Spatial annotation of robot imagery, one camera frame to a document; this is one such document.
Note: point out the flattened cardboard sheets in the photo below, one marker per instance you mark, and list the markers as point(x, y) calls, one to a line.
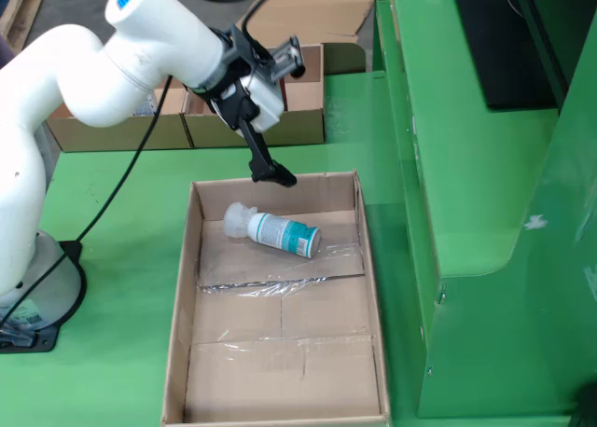
point(317, 17)

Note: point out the green metal shelf unit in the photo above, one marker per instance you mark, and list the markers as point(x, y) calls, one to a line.
point(466, 166)

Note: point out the open cardboard box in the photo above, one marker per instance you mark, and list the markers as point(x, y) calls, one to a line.
point(298, 128)
point(116, 135)

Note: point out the person in purple top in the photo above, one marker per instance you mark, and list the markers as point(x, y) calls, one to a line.
point(8, 54)

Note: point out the white spray bottle teal label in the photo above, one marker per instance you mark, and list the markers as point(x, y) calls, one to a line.
point(280, 233)

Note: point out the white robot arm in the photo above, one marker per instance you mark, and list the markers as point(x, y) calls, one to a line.
point(70, 73)

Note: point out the wooden pallet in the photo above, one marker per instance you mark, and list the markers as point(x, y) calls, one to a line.
point(18, 7)

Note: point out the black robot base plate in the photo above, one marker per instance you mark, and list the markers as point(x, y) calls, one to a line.
point(46, 340)

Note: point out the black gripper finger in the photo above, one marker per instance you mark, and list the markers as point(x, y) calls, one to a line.
point(261, 161)

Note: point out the large shallow cardboard tray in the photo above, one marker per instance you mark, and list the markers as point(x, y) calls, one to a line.
point(280, 376)

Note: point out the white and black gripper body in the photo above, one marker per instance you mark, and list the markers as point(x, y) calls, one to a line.
point(266, 100)

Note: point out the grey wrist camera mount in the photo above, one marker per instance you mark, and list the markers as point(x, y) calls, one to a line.
point(275, 59)

